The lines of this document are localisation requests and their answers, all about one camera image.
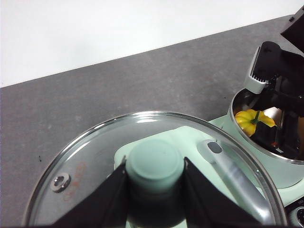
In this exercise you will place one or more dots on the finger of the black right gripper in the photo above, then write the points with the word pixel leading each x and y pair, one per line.
pixel 266 134

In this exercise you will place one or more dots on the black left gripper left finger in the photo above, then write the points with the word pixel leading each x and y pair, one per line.
pixel 104 204

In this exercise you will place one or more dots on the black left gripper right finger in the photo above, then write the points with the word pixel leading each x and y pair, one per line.
pixel 209 204

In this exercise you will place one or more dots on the yellow toy pumpkin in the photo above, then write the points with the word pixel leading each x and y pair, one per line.
pixel 247 118

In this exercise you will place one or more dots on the glass lid with green knob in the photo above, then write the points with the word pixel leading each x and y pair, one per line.
pixel 154 161

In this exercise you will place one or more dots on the mint green cooker base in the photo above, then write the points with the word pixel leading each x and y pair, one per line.
pixel 293 193

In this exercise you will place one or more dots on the silver control knob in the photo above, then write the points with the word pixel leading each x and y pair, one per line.
pixel 299 215

